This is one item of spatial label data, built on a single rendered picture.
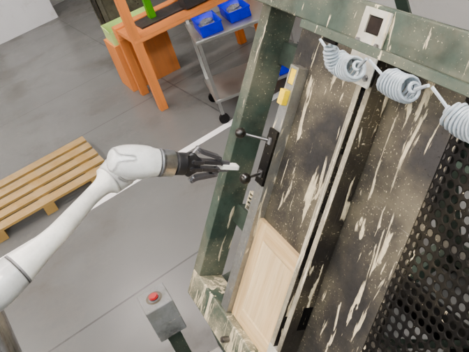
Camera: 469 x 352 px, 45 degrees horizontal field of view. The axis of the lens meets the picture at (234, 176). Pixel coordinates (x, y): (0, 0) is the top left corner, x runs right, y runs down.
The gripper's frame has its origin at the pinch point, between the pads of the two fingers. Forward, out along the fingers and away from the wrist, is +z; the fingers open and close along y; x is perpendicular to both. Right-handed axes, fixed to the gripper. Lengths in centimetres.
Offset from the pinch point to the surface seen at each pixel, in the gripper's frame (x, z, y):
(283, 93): 5.5, 9.7, -28.7
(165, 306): -11, -4, 66
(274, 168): 6.9, 13.8, -2.9
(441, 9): -154, 237, -66
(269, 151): 5.4, 10.7, -8.3
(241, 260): 6.5, 11.7, 34.3
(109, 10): -549, 116, 36
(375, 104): 44, 12, -39
